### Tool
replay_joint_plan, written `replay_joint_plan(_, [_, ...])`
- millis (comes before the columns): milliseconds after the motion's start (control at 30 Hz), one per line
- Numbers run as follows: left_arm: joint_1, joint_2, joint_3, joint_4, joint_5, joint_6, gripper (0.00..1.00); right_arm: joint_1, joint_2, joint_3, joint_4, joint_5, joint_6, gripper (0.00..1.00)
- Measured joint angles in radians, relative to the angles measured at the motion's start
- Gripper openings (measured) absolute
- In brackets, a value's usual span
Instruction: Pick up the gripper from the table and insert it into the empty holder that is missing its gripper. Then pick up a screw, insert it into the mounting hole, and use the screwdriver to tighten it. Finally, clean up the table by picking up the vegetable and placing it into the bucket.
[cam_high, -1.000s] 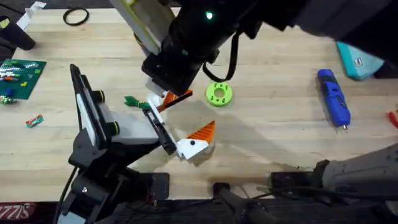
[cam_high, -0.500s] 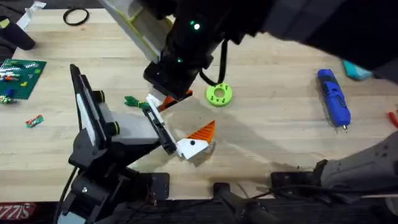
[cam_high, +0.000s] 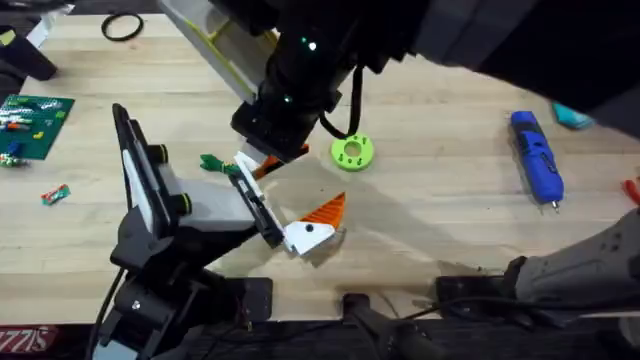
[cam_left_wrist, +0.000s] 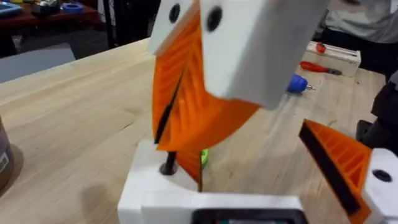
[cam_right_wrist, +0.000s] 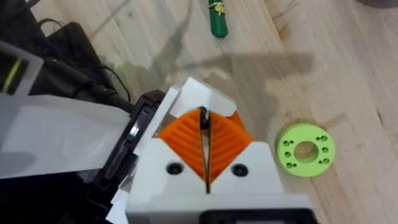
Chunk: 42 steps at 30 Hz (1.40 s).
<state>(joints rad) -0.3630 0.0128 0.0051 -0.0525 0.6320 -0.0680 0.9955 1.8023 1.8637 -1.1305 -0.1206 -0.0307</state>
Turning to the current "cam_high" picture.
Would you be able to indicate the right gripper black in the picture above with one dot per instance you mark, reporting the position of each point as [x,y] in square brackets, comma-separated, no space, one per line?
[305,75]

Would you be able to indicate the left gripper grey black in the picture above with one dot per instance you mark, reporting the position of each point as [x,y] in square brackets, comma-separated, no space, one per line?
[210,205]

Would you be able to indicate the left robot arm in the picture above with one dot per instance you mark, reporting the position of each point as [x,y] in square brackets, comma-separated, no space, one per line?
[150,310]

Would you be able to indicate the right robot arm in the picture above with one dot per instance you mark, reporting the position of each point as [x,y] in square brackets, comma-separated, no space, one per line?
[575,270]

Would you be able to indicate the blue electric screwdriver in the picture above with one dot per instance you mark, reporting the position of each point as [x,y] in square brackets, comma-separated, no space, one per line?
[537,160]

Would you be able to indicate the green disc with holes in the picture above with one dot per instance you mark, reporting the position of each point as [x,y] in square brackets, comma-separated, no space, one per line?
[345,160]

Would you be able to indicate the toy carrot with green leaves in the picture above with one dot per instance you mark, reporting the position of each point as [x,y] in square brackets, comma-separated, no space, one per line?
[212,163]

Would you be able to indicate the pale right wrist plate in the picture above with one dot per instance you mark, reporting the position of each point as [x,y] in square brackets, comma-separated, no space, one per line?
[220,45]

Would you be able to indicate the black left wrist plate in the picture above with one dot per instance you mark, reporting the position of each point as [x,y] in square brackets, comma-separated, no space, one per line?
[131,155]

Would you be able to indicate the small red green toy block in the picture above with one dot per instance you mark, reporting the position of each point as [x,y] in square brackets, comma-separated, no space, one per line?
[55,195]

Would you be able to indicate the green board with toy blocks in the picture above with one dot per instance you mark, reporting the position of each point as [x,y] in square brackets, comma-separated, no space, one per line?
[35,125]

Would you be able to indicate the white box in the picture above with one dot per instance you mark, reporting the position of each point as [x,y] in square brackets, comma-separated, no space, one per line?
[42,27]

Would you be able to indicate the teal object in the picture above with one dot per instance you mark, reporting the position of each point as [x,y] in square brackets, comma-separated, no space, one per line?
[570,117]

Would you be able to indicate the small loose toy blocks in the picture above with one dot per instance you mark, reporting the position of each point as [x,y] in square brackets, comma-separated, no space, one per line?
[10,161]

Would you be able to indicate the black box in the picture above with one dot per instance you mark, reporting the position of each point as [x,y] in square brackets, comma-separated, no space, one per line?
[25,60]

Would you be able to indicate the red printed sticker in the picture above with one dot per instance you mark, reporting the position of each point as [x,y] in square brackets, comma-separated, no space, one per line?
[27,338]

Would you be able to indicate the black rail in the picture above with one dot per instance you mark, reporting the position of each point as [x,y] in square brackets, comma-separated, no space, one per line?
[310,345]

